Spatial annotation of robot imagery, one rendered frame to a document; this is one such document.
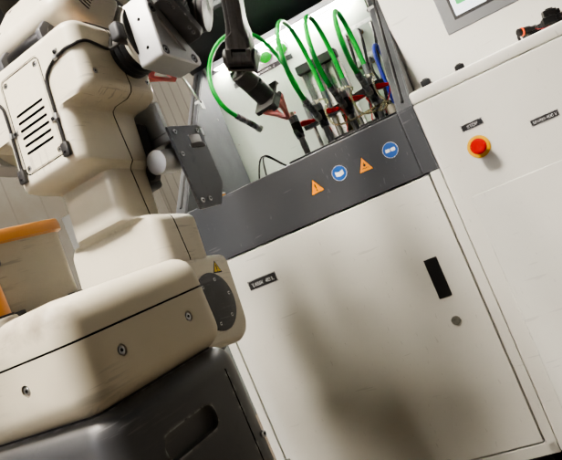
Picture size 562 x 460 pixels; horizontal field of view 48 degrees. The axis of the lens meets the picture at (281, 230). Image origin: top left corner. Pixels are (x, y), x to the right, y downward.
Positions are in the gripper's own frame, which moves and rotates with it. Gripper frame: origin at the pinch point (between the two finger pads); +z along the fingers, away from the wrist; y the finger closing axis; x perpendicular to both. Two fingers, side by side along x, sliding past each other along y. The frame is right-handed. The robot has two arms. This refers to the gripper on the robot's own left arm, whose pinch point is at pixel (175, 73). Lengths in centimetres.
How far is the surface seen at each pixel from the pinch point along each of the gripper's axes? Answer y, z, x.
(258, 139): 32, 35, -20
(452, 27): -41, 60, -19
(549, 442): -19, 110, 72
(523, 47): -61, 65, 6
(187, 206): 15.0, 17.0, 29.1
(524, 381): -22, 100, 62
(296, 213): -7, 41, 32
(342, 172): -20, 46, 25
